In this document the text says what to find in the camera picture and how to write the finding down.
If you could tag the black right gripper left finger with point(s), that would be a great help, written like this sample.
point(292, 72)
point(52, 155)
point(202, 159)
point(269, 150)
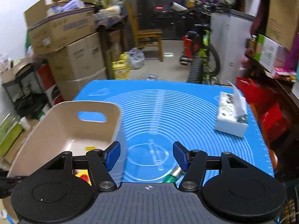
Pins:
point(67, 186)

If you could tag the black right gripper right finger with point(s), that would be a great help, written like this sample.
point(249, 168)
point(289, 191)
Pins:
point(229, 187)

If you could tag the yellow toy launcher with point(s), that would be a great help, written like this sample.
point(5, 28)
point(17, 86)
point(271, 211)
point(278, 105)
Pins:
point(90, 148)

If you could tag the green cylindrical container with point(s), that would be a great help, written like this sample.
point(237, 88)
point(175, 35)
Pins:
point(174, 175)

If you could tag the beige plastic storage basket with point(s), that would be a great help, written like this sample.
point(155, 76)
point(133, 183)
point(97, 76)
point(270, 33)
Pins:
point(72, 126)

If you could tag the white patterned tissue box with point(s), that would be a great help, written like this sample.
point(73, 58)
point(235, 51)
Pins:
point(232, 116)

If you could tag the red shopping bag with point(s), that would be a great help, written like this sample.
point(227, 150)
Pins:
point(265, 100)

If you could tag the blue silicone baking mat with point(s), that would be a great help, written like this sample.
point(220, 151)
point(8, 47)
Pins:
point(155, 114)

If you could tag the green plastic food container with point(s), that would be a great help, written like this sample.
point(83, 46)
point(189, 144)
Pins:
point(10, 130)

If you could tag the white paper cup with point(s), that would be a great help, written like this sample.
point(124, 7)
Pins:
point(24, 123)

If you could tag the red white appliance box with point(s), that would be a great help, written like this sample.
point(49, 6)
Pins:
point(49, 84)

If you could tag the black metal shelf cart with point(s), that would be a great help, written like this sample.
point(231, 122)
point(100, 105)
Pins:
point(24, 89)

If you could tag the green black children's bicycle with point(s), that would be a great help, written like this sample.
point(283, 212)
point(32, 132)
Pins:
point(206, 64)

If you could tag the large stacked cardboard box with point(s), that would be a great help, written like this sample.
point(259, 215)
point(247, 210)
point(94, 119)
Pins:
point(77, 64)

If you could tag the green white carton box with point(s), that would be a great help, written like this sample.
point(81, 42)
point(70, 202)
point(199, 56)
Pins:
point(269, 53)

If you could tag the yellow oil jug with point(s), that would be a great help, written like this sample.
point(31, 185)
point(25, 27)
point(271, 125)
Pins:
point(121, 67)

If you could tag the white plastic bag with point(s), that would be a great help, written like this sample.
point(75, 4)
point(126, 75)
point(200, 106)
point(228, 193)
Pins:
point(137, 58)

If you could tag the white cabinet appliance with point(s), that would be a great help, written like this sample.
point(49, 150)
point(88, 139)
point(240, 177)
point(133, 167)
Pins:
point(230, 30)

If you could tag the open top cardboard box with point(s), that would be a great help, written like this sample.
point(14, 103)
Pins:
point(53, 26)

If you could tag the wooden chair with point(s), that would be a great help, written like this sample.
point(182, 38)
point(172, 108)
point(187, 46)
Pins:
point(146, 37)

